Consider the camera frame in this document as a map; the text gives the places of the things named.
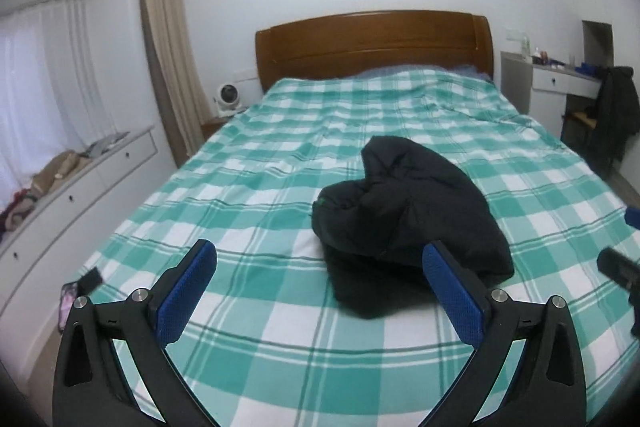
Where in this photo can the pile of clothes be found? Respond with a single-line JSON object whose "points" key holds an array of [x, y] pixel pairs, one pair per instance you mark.
{"points": [[45, 177]]}

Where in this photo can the white desk with drawer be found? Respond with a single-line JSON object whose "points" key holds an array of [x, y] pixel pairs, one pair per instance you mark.
{"points": [[555, 82]]}

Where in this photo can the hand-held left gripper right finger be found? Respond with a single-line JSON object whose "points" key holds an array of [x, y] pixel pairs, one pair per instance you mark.
{"points": [[452, 295]]}

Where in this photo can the open magazine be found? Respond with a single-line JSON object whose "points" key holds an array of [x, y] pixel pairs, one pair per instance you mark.
{"points": [[105, 144]]}

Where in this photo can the small white fan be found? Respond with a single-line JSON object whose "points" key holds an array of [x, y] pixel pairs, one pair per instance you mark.
{"points": [[227, 96]]}

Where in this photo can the clear bottle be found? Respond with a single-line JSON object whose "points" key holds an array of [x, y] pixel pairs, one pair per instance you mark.
{"points": [[525, 47]]}

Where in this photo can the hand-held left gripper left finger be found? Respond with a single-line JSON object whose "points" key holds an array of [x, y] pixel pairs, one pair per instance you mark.
{"points": [[185, 293]]}

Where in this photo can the beige curtain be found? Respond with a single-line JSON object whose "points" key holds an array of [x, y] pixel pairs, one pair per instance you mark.
{"points": [[167, 57]]}

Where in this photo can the black puffer jacket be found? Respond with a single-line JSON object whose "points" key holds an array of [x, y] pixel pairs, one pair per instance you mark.
{"points": [[415, 207]]}

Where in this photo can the small black pouch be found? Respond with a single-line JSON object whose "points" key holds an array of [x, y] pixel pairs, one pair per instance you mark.
{"points": [[91, 282]]}

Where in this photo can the white wall socket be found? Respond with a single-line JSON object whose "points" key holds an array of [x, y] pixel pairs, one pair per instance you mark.
{"points": [[513, 34]]}

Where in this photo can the wooden chair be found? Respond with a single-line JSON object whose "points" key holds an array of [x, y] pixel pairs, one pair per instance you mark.
{"points": [[580, 119]]}

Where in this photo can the wooden nightstand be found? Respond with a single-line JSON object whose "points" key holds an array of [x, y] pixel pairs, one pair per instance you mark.
{"points": [[215, 127]]}

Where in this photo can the white sheer curtain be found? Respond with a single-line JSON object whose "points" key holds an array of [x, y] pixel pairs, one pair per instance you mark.
{"points": [[45, 107]]}

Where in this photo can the wooden headboard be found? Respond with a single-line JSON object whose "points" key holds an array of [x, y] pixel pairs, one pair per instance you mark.
{"points": [[370, 42]]}

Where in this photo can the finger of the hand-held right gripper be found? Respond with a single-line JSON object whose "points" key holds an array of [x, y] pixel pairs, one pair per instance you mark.
{"points": [[617, 268], [634, 217]]}

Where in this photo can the smartphone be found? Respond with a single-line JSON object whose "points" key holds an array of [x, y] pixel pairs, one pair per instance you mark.
{"points": [[67, 307]]}

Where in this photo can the green plaid bed sheet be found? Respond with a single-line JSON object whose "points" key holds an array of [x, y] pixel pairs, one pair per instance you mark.
{"points": [[250, 187]]}

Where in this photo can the dark coat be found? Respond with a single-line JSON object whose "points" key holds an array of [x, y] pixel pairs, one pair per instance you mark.
{"points": [[617, 107]]}

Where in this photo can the blue plastic object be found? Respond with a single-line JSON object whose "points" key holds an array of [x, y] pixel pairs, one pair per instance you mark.
{"points": [[587, 68]]}

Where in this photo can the blue grey pillow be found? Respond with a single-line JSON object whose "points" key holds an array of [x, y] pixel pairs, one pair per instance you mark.
{"points": [[450, 72]]}

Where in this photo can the white drawer cabinet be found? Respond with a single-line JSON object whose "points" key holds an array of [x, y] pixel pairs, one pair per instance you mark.
{"points": [[100, 192]]}

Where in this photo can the grey bedside cabinet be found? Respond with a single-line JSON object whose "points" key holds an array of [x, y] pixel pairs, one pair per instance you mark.
{"points": [[515, 82]]}

